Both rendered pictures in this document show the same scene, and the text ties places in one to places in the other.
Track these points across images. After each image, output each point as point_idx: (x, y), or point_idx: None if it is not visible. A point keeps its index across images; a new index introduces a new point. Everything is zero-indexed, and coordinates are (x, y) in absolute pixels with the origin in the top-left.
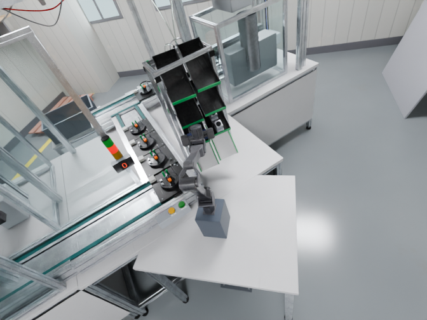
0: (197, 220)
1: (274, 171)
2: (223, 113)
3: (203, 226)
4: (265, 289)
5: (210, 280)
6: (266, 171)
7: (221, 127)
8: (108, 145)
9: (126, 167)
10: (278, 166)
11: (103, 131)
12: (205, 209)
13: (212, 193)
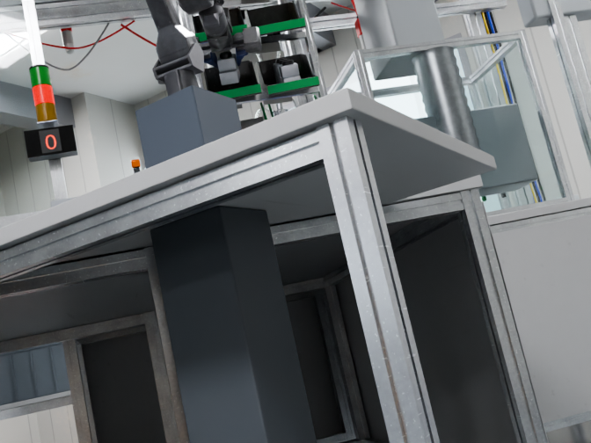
0: (142, 109)
1: (466, 240)
2: (310, 70)
3: (154, 141)
4: (248, 131)
5: (97, 194)
6: (422, 194)
7: (294, 73)
8: (38, 76)
9: (53, 151)
10: (471, 208)
11: (42, 60)
12: (169, 79)
13: (196, 43)
